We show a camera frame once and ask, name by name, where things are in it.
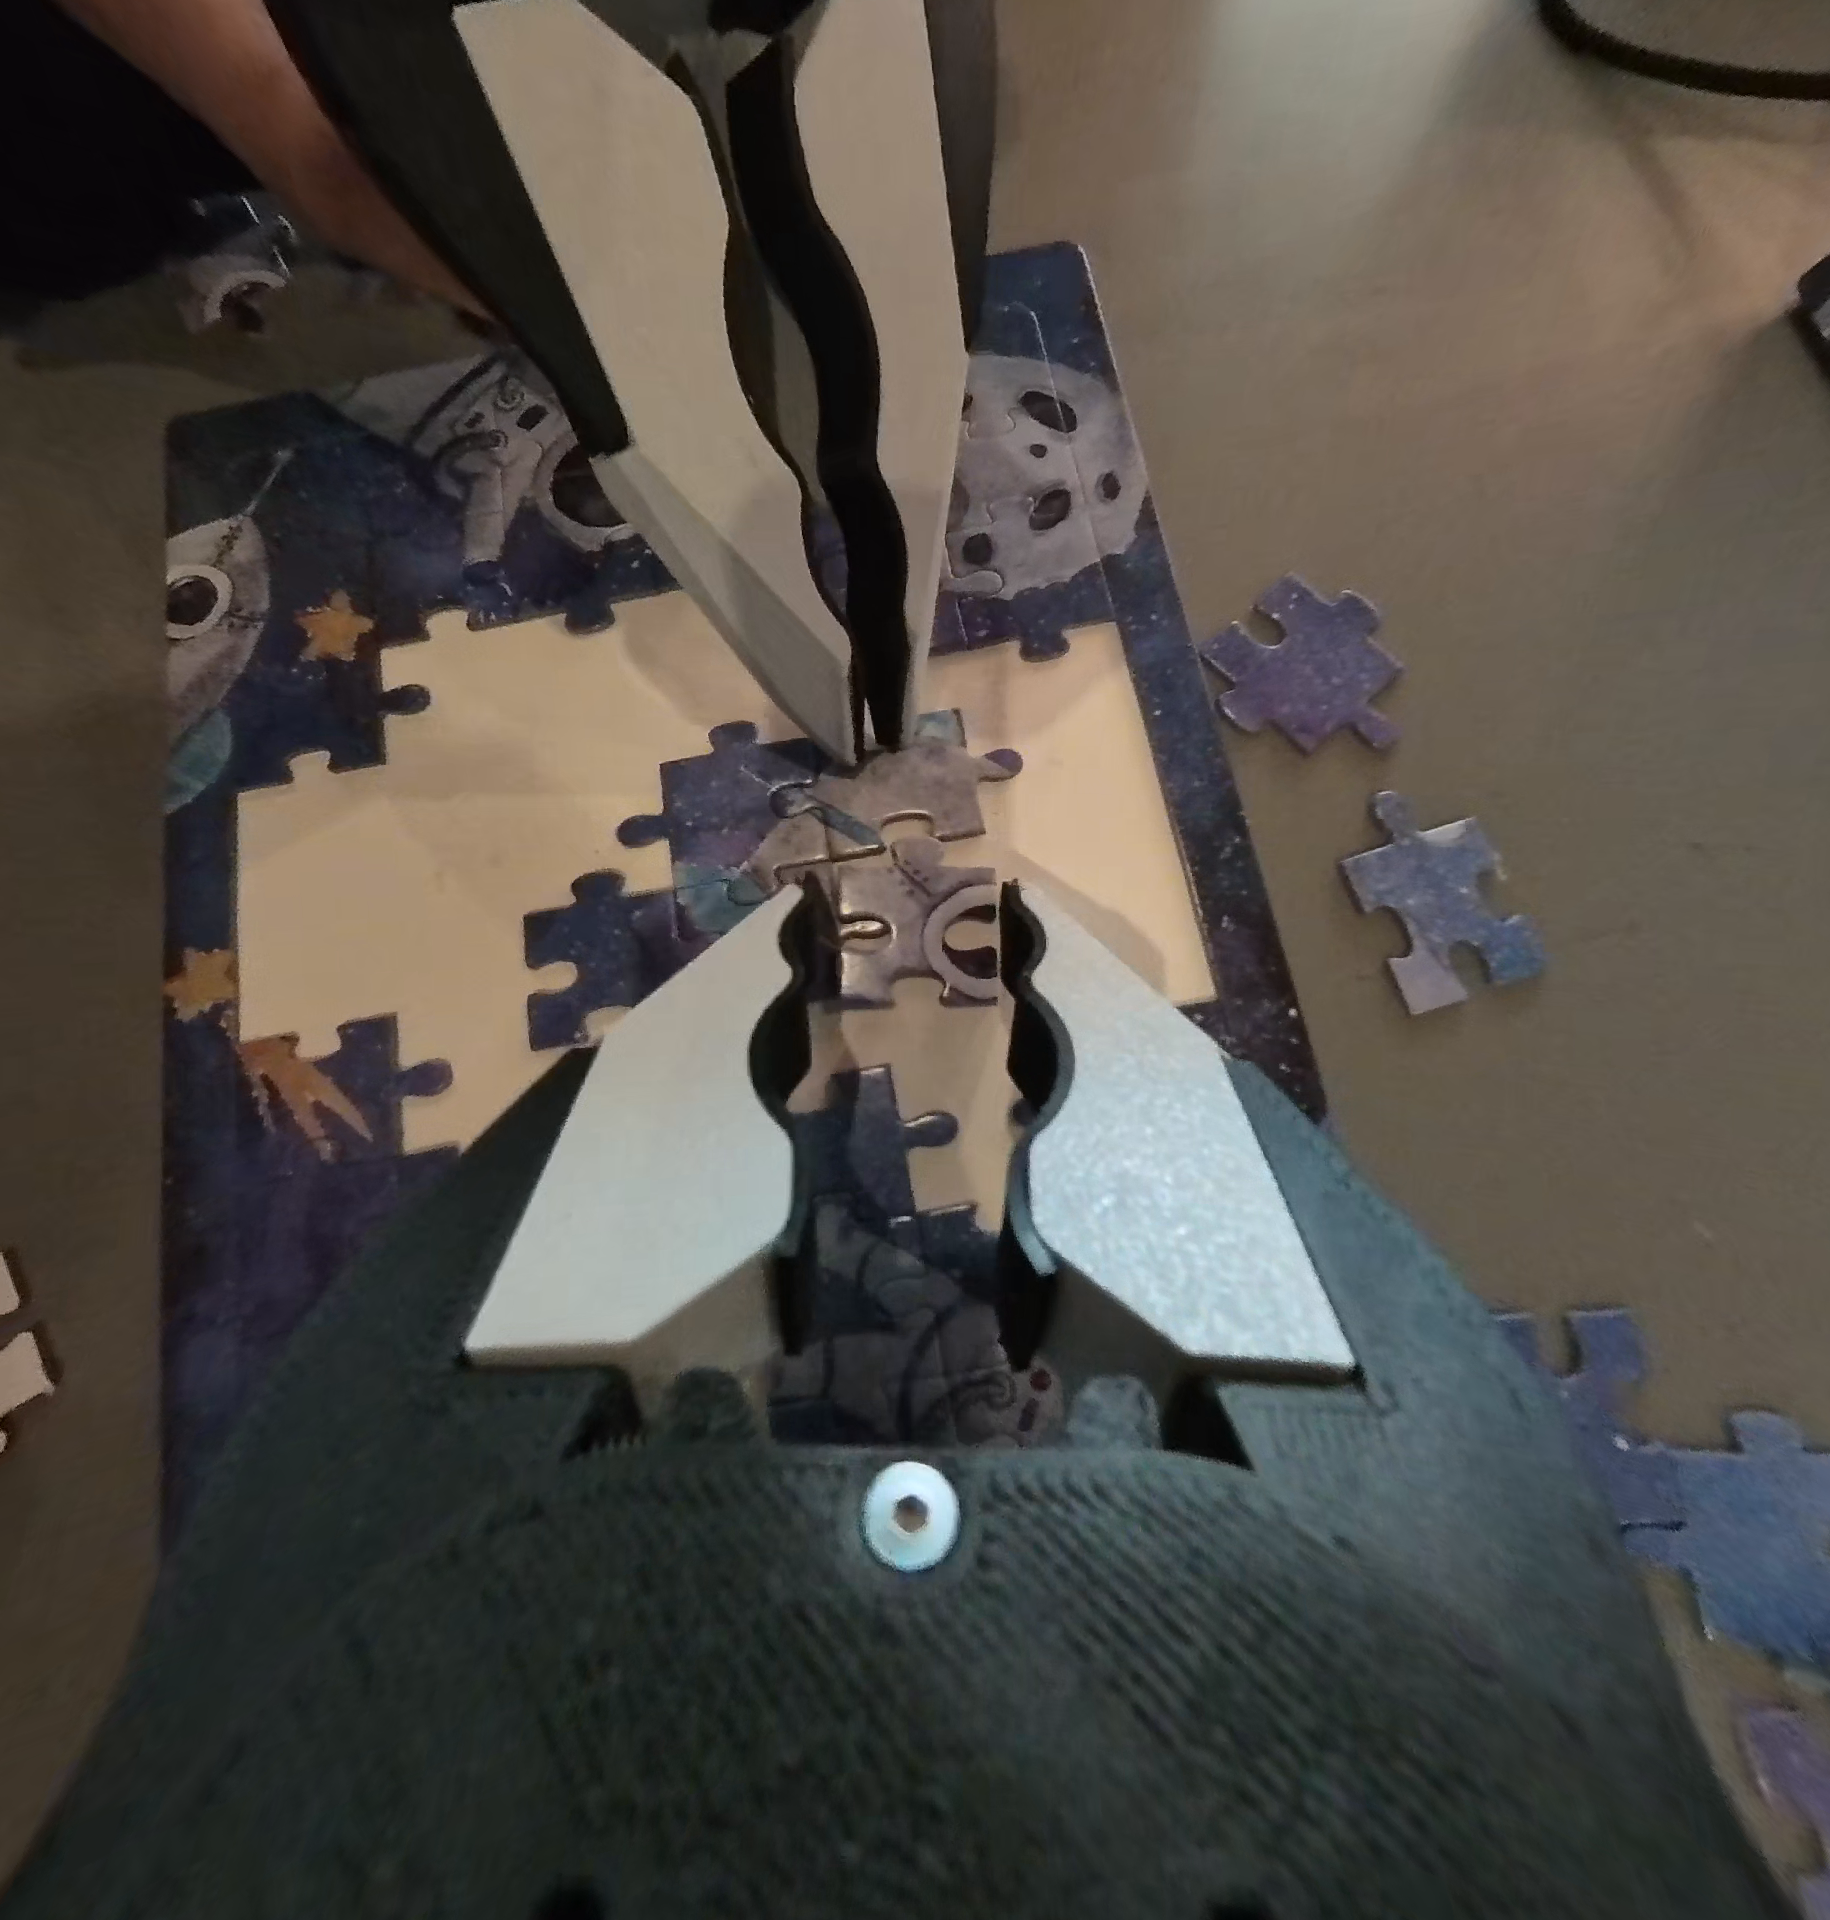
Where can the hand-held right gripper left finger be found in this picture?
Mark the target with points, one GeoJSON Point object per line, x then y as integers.
{"type": "Point", "coordinates": [646, 1201]}

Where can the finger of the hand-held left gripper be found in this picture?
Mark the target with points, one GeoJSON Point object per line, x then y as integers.
{"type": "Point", "coordinates": [631, 270]}
{"type": "Point", "coordinates": [892, 225]}

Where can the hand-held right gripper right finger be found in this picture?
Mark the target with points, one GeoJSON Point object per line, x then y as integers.
{"type": "Point", "coordinates": [1185, 1201]}

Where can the joined satellite puzzle piece cluster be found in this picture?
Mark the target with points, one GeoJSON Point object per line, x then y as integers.
{"type": "Point", "coordinates": [721, 825]}

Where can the pale porthole joined puzzle pieces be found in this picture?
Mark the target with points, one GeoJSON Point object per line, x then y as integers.
{"type": "Point", "coordinates": [900, 915]}

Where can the space jigsaw puzzle tray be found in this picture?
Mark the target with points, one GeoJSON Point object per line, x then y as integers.
{"type": "Point", "coordinates": [405, 781]}

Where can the person's left forearm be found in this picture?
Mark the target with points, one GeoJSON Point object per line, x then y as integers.
{"type": "Point", "coordinates": [46, 121]}

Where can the person's left hand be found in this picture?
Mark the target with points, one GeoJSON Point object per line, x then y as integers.
{"type": "Point", "coordinates": [255, 105]}

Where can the blue and white puzzle piece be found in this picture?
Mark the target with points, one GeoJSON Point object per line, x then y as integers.
{"type": "Point", "coordinates": [1441, 901]}

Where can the purple starry puzzle piece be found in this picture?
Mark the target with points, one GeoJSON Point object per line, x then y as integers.
{"type": "Point", "coordinates": [1306, 667]}

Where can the joined blue puzzle pieces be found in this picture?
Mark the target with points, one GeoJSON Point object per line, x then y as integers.
{"type": "Point", "coordinates": [1755, 1531]}

